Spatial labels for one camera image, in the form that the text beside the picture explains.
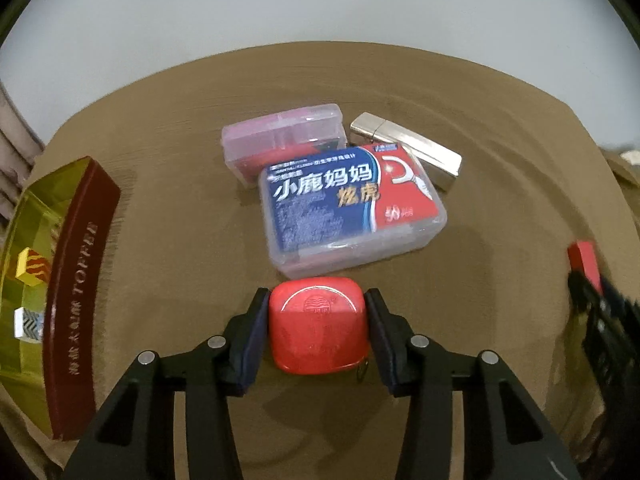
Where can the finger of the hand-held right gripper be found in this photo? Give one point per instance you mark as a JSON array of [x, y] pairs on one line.
[[605, 330]]

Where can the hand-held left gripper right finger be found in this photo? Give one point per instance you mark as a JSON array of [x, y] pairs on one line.
[[382, 345]]

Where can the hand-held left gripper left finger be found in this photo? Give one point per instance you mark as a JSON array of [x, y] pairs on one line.
[[252, 340]]

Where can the red rounded tape measure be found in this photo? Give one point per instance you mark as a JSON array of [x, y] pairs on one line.
[[320, 320]]

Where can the red rectangular box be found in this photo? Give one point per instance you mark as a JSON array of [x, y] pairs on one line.
[[585, 260]]

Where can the clear case blue red label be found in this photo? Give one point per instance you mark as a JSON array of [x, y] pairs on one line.
[[340, 200]]

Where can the dark red rectangular tin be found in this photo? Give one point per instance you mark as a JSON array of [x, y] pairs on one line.
[[75, 310]]

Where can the pink translucent plastic case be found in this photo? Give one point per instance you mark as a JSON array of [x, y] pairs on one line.
[[270, 135]]

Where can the white cube striped side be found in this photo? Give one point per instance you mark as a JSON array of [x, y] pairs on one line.
[[27, 322]]

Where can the yellow cube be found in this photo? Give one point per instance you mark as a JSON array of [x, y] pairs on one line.
[[32, 265]]

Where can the brown tablecloth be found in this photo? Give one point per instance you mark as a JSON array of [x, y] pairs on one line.
[[500, 235]]

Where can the white fabric piece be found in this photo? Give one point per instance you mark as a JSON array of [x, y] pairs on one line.
[[631, 156]]

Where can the beige patterned curtain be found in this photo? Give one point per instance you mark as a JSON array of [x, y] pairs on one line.
[[12, 150]]

